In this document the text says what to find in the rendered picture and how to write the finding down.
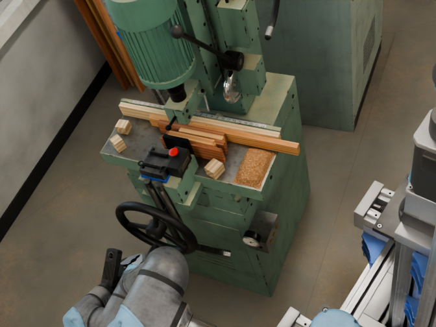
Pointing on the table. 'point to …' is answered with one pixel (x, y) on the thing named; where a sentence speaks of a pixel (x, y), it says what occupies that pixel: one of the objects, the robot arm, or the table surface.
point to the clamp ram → (177, 143)
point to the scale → (206, 115)
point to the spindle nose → (177, 93)
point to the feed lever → (233, 64)
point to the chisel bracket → (180, 109)
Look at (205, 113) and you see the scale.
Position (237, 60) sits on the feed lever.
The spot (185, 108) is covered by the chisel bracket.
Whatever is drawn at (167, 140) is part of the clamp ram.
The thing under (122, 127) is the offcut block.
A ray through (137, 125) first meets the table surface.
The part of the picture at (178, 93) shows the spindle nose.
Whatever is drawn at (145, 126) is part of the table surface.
